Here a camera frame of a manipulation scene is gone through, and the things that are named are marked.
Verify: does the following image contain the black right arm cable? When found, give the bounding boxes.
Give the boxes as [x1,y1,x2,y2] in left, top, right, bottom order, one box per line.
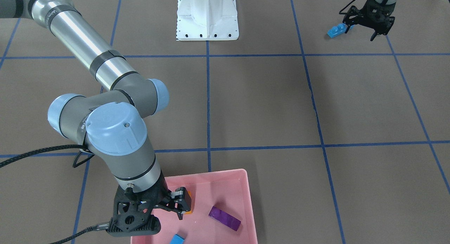
[0,144,113,244]

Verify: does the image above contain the long blue studded block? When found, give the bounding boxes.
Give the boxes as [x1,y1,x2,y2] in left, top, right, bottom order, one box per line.
[327,23,355,38]

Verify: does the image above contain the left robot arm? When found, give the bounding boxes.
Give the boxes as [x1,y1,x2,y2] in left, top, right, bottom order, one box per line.
[339,0,397,41]

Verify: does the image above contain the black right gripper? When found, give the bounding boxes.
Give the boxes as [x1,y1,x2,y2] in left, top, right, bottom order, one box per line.
[107,174,187,237]

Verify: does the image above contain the orange block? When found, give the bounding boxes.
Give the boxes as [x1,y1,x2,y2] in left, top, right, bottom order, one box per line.
[183,191,193,214]

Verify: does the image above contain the purple block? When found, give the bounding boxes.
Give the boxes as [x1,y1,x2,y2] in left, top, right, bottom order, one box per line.
[208,206,241,232]

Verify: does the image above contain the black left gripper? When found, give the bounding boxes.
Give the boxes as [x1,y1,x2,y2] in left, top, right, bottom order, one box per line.
[339,0,395,41]

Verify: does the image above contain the small blue block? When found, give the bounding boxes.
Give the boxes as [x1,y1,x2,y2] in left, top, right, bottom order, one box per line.
[169,234,185,244]

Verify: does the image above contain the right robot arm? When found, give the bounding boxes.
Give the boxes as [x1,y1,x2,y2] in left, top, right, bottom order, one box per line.
[1,0,192,244]

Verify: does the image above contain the pink plastic box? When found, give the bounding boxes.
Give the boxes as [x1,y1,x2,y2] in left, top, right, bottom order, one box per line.
[130,169,258,244]

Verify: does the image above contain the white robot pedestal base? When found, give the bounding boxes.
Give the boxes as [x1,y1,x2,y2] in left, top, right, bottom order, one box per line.
[176,0,239,41]

